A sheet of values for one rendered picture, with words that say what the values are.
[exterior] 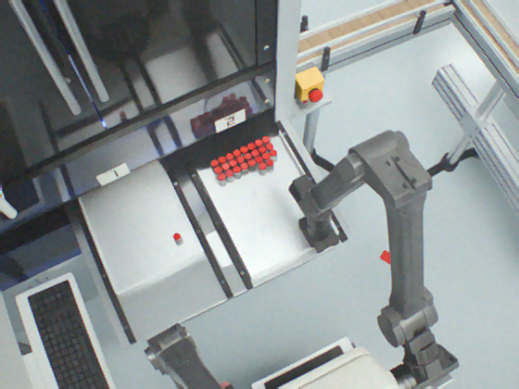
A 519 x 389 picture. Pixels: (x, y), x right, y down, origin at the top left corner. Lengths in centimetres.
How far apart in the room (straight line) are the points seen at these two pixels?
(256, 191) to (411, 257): 71
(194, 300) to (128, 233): 26
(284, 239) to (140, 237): 39
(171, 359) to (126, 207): 74
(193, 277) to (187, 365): 62
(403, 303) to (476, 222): 162
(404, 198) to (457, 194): 181
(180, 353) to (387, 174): 44
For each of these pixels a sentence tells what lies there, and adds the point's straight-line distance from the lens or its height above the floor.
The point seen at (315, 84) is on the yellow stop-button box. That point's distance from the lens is 157.
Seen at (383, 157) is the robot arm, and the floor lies 156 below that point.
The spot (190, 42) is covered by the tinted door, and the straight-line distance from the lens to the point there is 119.
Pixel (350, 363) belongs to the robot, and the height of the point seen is 133.
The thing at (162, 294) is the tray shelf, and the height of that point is 88.
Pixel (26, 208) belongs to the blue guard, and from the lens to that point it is 150.
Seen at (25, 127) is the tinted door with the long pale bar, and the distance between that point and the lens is 122.
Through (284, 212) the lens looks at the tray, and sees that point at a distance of 156.
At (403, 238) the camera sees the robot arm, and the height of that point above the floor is 148.
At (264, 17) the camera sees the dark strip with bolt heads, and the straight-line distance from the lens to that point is 123.
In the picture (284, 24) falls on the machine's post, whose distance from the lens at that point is 128.
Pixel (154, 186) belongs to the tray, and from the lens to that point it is 161.
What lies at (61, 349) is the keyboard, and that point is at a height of 83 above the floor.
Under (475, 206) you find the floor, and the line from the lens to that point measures 268.
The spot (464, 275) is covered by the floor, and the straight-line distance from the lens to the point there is 257.
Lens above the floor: 235
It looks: 69 degrees down
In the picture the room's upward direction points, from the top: 1 degrees counter-clockwise
